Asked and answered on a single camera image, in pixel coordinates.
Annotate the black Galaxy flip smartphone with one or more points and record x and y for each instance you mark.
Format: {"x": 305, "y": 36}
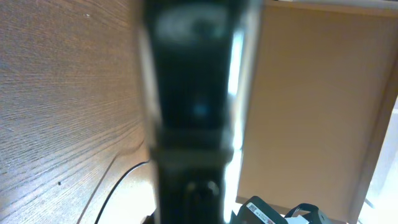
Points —
{"x": 197, "y": 65}

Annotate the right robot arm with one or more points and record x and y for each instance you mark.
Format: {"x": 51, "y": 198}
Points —
{"x": 256, "y": 211}

